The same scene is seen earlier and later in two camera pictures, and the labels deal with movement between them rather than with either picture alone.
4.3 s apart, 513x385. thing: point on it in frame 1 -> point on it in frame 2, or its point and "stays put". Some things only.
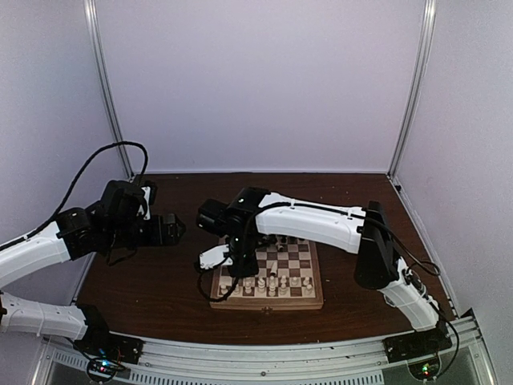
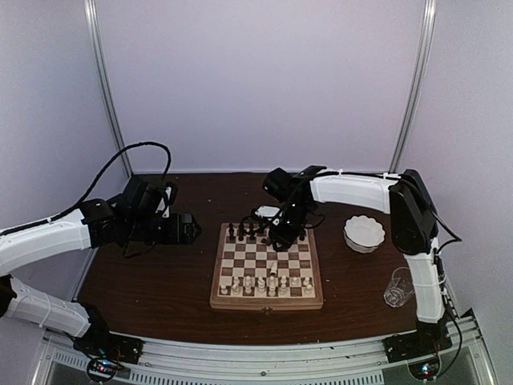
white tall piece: (261, 286) stays put
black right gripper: (250, 268) -> (286, 238)
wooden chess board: (288, 278) stays put
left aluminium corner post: (104, 78) stays put
